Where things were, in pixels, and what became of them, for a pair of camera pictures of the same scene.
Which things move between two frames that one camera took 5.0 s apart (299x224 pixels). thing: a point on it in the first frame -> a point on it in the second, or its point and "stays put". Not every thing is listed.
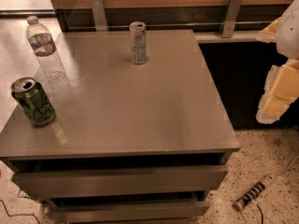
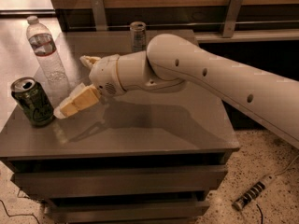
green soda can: [34, 101] stays put
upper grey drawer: [120, 182] stays put
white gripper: [290, 32] -> [104, 74]
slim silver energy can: [138, 41] stays put
